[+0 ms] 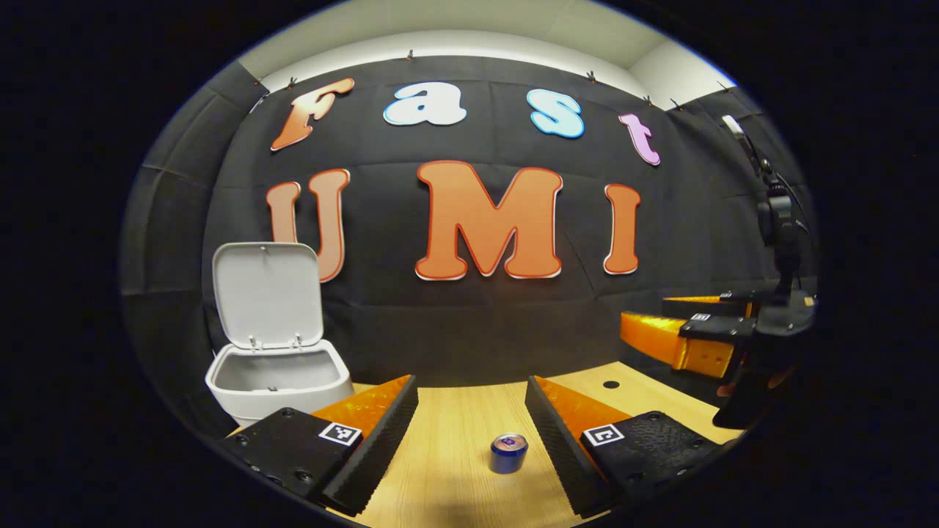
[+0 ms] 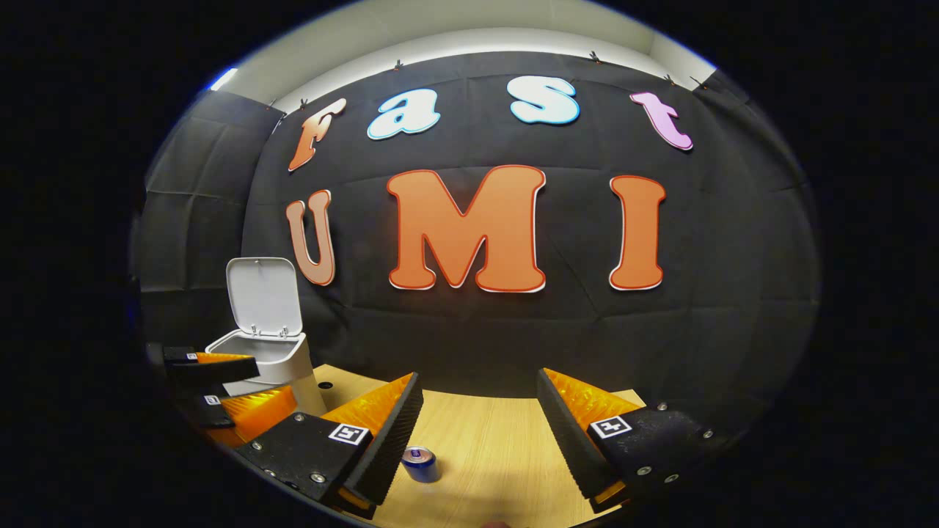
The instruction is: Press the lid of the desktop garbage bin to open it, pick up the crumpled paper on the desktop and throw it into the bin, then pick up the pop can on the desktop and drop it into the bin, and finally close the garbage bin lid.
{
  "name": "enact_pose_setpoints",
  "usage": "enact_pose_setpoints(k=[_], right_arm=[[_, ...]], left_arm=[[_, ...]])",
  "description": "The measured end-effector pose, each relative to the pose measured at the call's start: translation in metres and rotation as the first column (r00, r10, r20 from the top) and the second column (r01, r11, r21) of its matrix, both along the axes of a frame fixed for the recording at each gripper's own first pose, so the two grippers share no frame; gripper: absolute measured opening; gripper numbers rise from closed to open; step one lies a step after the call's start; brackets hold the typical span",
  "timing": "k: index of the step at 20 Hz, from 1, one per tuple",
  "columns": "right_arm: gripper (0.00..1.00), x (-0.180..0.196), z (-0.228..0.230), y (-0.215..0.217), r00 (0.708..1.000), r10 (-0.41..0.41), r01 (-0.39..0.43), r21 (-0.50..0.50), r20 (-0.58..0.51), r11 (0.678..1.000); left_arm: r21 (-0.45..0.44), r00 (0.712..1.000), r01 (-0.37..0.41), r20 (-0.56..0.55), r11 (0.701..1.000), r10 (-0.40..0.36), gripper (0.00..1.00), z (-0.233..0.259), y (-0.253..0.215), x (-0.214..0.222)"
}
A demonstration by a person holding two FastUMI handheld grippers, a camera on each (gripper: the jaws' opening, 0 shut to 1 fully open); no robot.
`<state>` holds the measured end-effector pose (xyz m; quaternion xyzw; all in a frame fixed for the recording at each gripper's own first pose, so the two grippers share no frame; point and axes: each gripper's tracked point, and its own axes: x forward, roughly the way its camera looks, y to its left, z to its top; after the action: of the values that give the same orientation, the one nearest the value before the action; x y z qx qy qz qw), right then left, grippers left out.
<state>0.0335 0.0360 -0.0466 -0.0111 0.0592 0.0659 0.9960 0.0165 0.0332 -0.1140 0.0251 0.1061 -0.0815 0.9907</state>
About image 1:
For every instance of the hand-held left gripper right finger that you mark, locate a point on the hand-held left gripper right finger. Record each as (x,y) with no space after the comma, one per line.
(561,455)

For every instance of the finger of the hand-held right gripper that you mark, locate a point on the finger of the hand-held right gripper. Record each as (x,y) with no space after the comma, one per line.
(660,337)
(697,302)

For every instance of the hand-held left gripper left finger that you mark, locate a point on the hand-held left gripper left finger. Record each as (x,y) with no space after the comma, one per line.
(381,447)

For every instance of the blue pop can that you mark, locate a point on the blue pop can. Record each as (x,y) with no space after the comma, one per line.
(508,458)

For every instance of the white desktop garbage bin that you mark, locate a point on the white desktop garbage bin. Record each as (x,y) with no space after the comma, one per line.
(268,293)

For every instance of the wooden desktop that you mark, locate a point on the wooden desktop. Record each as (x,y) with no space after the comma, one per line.
(455,440)

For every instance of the black backdrop cloth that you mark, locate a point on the black backdrop cloth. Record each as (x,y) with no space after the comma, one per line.
(381,220)

